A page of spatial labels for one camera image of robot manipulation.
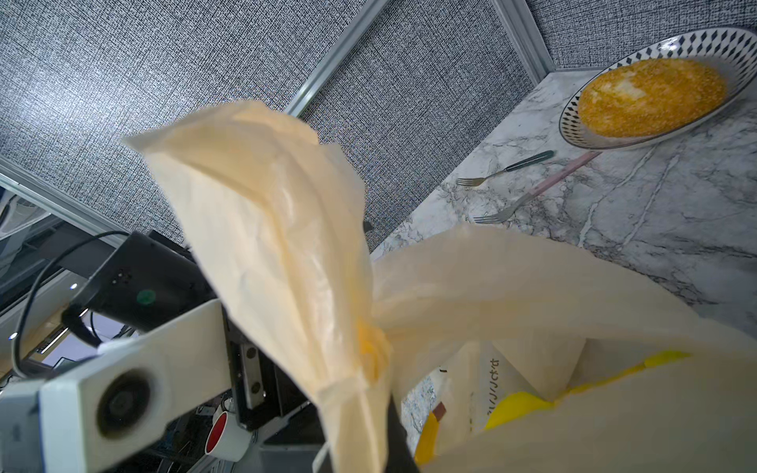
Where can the cream plastic bag banana print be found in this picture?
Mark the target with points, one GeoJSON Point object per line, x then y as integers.
{"type": "Point", "coordinates": [275, 220]}

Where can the red white cup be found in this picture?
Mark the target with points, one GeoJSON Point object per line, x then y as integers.
{"type": "Point", "coordinates": [227, 439]}

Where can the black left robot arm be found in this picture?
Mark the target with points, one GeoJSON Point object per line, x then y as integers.
{"type": "Point", "coordinates": [148, 282]}

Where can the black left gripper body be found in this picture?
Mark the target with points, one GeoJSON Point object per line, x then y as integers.
{"type": "Point", "coordinates": [260, 389]}

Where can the black white patterned bowl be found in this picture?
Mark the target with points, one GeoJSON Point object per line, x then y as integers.
{"type": "Point", "coordinates": [729, 50]}

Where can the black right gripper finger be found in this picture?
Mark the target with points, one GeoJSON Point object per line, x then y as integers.
{"type": "Point", "coordinates": [400, 460]}

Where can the yellow banana bunch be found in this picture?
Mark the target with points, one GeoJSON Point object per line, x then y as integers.
{"type": "Point", "coordinates": [520, 404]}

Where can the metal fork dark handle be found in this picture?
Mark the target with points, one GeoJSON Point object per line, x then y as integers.
{"type": "Point", "coordinates": [533, 160]}

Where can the orange food in bowl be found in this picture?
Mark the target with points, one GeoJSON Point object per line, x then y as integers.
{"type": "Point", "coordinates": [650, 97]}

